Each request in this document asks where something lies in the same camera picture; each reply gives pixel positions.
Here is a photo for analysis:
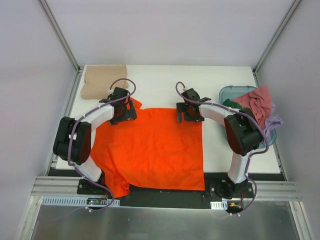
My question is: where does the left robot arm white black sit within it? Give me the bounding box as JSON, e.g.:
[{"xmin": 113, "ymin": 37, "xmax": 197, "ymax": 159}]
[{"xmin": 53, "ymin": 87, "xmax": 137, "ymax": 195}]

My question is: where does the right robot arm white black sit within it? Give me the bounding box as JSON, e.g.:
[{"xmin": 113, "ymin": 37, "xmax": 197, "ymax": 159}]
[{"xmin": 176, "ymin": 88, "xmax": 269, "ymax": 199}]

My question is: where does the right white cable duct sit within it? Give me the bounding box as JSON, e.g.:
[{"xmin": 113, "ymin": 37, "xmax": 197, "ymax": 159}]
[{"xmin": 210, "ymin": 200, "xmax": 228, "ymax": 211}]

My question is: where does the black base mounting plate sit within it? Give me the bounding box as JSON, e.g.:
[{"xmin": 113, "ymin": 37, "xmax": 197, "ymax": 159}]
[{"xmin": 48, "ymin": 168, "xmax": 285, "ymax": 209}]

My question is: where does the lavender t shirt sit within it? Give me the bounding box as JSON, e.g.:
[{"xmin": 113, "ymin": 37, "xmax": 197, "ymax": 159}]
[{"xmin": 263, "ymin": 102, "xmax": 284, "ymax": 140}]

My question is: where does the green t shirt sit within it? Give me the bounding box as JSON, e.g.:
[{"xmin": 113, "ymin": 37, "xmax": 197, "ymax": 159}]
[{"xmin": 222, "ymin": 98, "xmax": 243, "ymax": 110}]

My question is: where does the orange t shirt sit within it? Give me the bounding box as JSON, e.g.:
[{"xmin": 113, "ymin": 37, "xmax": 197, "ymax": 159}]
[{"xmin": 90, "ymin": 100, "xmax": 205, "ymax": 198}]

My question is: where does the teal plastic basket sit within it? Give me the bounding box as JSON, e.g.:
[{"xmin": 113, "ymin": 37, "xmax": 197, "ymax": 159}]
[{"xmin": 219, "ymin": 85, "xmax": 277, "ymax": 146}]

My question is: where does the folded beige t shirt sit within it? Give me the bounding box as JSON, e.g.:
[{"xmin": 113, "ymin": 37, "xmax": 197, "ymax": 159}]
[{"xmin": 80, "ymin": 65, "xmax": 128, "ymax": 100}]

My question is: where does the front aluminium frame rail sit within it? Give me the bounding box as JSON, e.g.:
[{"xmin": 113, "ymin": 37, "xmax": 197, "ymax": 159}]
[{"xmin": 31, "ymin": 176, "xmax": 303, "ymax": 202}]

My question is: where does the left aluminium frame post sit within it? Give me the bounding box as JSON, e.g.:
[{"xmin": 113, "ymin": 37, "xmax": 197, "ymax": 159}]
[{"xmin": 37, "ymin": 0, "xmax": 81, "ymax": 73}]

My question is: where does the pink t shirt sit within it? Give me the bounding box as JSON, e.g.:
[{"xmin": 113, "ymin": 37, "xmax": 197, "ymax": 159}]
[{"xmin": 232, "ymin": 85, "xmax": 273, "ymax": 129}]

